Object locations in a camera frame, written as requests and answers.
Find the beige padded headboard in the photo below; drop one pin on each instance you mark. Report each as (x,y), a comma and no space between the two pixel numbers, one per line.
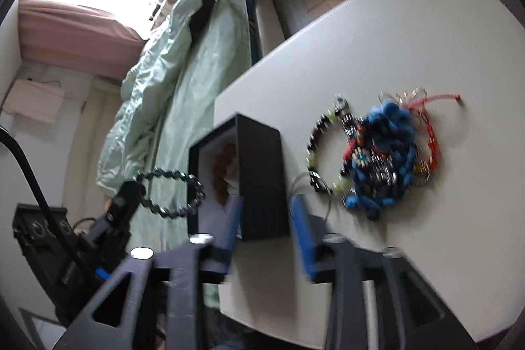
(86,120)

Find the black jewelry box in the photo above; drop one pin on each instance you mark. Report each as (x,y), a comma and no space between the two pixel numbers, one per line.
(262,177)

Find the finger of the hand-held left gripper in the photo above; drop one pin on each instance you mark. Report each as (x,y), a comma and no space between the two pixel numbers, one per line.
(123,202)

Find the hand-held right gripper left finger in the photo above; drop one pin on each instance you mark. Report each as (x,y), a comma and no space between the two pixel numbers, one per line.
(230,227)

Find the light green duvet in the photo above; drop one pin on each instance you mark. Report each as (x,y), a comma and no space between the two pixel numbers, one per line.
(143,87)

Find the wide pink curtain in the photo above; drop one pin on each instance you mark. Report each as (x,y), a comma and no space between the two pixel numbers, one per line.
(74,34)

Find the bed with green sheet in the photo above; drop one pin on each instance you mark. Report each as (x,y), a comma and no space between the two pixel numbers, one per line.
(205,71)

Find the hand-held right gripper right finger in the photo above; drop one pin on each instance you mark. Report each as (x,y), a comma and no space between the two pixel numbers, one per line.
(301,239)

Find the black cloth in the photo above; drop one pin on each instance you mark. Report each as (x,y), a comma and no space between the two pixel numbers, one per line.
(201,18)

